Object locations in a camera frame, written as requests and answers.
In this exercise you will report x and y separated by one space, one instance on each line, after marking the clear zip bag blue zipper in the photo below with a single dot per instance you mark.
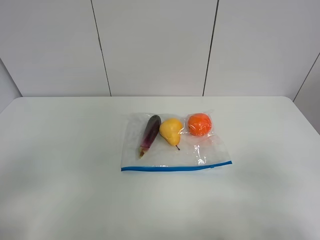
196 152

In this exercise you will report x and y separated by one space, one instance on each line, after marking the purple eggplant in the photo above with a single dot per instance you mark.
150 133

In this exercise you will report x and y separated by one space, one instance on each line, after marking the yellow pear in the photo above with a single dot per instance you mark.
170 130

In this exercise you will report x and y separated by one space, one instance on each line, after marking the orange tangerine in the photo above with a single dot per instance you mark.
199 124

